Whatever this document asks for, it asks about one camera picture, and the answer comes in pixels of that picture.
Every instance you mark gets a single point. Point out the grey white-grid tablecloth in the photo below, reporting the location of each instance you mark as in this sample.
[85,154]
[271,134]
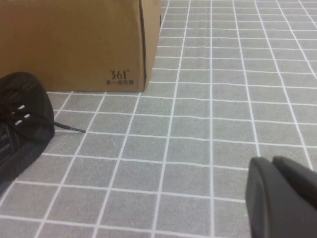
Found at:
[210,104]

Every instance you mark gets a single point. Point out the black knit sneaker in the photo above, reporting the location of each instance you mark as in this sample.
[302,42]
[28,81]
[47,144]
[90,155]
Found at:
[24,119]

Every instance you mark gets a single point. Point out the brown cardboard shoe box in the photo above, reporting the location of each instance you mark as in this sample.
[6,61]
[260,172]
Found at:
[74,44]

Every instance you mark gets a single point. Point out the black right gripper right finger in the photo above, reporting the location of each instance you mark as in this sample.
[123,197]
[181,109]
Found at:
[294,198]

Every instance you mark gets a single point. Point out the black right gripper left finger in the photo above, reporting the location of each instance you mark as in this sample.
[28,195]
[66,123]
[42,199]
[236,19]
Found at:
[258,193]

